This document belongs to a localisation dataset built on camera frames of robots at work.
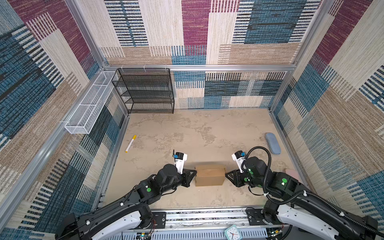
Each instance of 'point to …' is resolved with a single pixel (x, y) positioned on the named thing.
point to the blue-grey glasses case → (273, 143)
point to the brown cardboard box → (210, 175)
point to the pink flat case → (292, 173)
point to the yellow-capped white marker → (130, 143)
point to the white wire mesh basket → (89, 104)
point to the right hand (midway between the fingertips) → (228, 178)
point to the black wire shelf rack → (146, 89)
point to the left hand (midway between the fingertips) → (197, 172)
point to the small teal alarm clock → (233, 233)
